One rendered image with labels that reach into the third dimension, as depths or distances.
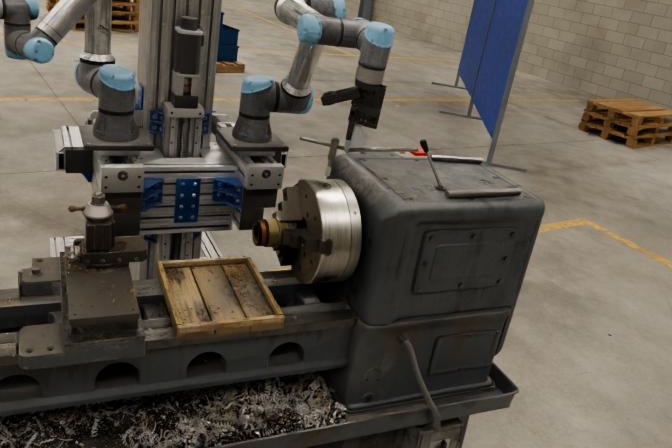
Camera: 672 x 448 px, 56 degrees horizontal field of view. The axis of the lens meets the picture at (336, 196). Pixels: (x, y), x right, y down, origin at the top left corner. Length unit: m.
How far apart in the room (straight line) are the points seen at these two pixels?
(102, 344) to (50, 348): 0.12
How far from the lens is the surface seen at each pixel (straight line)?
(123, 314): 1.66
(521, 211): 2.00
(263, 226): 1.82
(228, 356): 1.86
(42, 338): 1.72
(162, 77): 2.42
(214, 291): 1.93
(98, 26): 2.31
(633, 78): 12.69
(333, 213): 1.77
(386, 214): 1.75
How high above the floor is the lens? 1.89
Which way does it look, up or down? 22 degrees down
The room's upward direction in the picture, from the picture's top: 10 degrees clockwise
